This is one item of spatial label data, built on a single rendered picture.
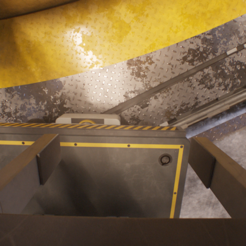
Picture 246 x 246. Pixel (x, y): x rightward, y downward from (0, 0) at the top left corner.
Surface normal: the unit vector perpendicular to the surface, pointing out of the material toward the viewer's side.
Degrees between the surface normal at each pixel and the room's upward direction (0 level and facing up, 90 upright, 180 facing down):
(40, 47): 0
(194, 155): 90
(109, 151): 0
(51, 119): 0
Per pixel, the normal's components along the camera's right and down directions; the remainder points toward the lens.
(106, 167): 0.00, 0.29
